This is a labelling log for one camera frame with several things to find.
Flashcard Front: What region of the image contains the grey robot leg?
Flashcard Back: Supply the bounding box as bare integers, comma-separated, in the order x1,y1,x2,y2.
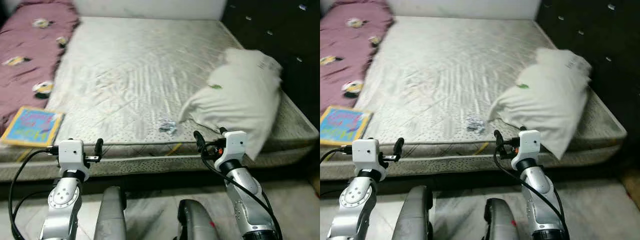
94,186,127,240
484,198,516,240
177,199,218,240
397,186,435,240

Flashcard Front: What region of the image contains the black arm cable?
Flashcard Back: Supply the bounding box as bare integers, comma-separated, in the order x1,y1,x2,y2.
320,145,354,198
8,147,59,240
494,145,569,237
199,148,282,240

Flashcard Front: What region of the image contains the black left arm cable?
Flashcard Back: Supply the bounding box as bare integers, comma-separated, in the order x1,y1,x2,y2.
8,147,59,240
320,145,354,198

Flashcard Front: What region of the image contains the black tufted headboard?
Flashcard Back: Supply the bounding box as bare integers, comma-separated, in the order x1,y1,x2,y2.
221,0,321,126
535,0,640,136

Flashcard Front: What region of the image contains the white paper ball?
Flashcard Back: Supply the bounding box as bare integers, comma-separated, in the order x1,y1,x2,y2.
158,120,178,136

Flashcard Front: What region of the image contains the dark bed base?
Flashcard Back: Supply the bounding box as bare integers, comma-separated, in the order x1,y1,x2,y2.
0,167,321,201
320,167,626,201

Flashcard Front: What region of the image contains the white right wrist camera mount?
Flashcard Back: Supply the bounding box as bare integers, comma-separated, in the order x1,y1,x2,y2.
222,131,248,161
517,130,542,160

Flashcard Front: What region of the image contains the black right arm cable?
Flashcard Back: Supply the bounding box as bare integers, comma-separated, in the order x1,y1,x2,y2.
494,145,569,237
199,148,282,240

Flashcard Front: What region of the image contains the colourful blue yellow book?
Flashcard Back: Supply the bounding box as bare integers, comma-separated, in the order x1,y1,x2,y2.
320,105,373,147
0,106,65,148

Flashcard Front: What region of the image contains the grey right robot leg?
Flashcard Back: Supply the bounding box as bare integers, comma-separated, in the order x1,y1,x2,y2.
484,198,516,240
177,199,218,240

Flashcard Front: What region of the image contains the pink cartoon print blanket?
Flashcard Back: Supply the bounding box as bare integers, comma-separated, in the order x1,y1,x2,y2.
320,0,395,126
0,0,81,136

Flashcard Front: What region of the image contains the white quilted mattress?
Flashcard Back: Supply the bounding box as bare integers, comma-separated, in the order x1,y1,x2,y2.
0,16,320,182
320,15,628,181

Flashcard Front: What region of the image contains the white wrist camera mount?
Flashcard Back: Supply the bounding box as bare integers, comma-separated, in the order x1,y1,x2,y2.
352,138,385,173
222,131,248,161
57,139,91,181
517,130,542,160

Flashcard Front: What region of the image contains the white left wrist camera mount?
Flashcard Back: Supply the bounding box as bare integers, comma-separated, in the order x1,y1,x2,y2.
57,139,91,181
352,138,385,173

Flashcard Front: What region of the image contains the grey left robot leg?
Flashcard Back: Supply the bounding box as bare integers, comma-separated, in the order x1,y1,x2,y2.
397,186,435,240
94,186,127,240

